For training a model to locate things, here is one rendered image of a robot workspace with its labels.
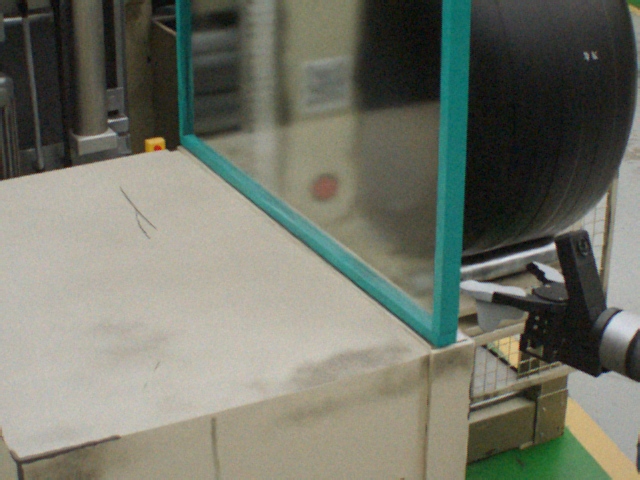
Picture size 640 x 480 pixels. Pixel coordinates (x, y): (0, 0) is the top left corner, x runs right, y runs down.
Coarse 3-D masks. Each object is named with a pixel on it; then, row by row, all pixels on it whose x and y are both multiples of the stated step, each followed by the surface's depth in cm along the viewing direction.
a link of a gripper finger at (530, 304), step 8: (496, 296) 162; (504, 296) 161; (512, 296) 161; (520, 296) 161; (528, 296) 162; (536, 296) 162; (504, 304) 162; (512, 304) 161; (520, 304) 162; (528, 304) 160; (536, 304) 160; (544, 304) 160; (528, 312) 161; (536, 312) 161
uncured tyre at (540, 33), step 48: (480, 0) 181; (528, 0) 182; (576, 0) 185; (624, 0) 192; (480, 48) 181; (528, 48) 181; (576, 48) 184; (624, 48) 189; (480, 96) 182; (528, 96) 182; (576, 96) 186; (624, 96) 190; (480, 144) 185; (528, 144) 185; (576, 144) 189; (624, 144) 195; (480, 192) 189; (528, 192) 190; (576, 192) 196; (480, 240) 198; (528, 240) 208
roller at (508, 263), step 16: (544, 240) 214; (480, 256) 208; (496, 256) 209; (512, 256) 210; (528, 256) 211; (544, 256) 213; (464, 272) 206; (480, 272) 207; (496, 272) 209; (512, 272) 211
